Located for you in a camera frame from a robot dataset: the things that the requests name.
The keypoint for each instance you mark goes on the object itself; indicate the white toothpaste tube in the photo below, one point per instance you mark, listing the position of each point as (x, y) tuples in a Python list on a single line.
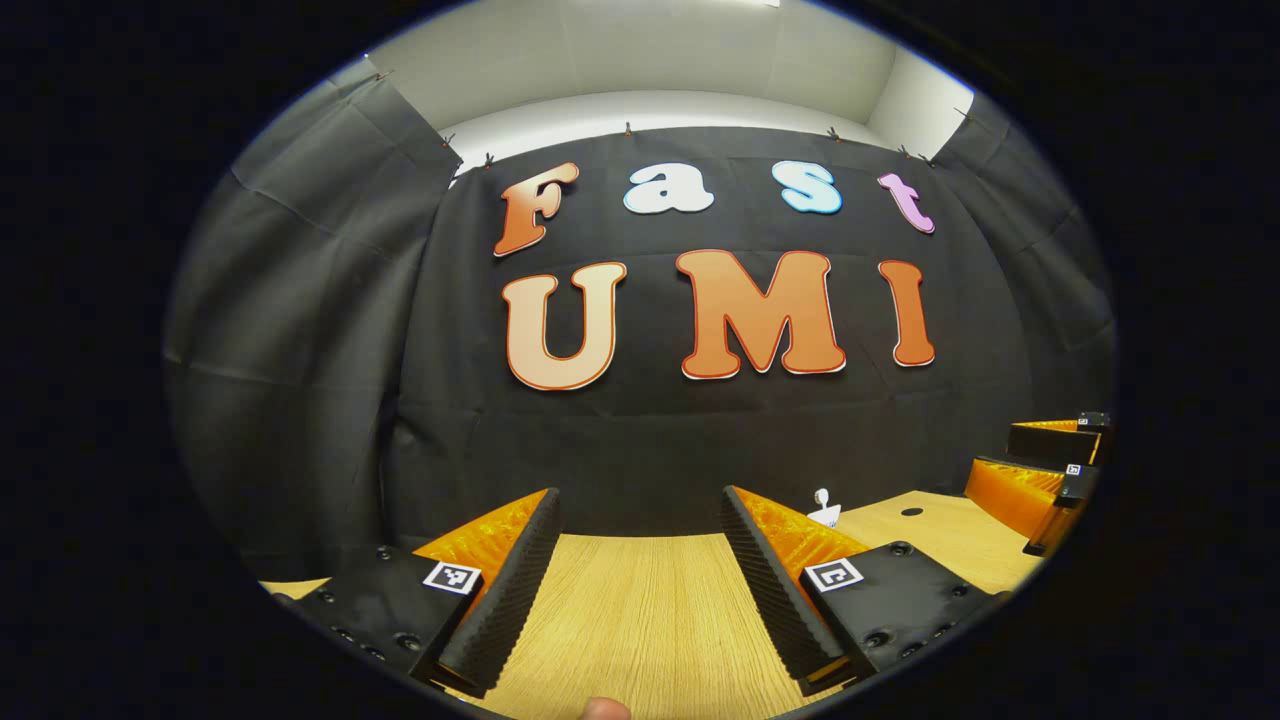
[(826, 518)]

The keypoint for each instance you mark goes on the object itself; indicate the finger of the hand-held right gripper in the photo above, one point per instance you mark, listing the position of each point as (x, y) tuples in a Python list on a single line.
[(1050, 440), (1020, 495)]

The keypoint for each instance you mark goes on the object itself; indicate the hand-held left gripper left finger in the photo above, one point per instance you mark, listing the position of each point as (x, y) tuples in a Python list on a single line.
[(515, 595)]

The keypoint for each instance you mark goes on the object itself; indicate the white toothbrush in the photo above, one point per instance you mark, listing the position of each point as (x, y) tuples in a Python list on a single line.
[(821, 497)]

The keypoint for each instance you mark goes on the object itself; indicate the wooden desktop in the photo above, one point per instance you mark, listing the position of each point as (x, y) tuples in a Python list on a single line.
[(640, 620)]

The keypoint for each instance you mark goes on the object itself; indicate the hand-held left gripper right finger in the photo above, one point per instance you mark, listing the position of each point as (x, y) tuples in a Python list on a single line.
[(765, 595)]

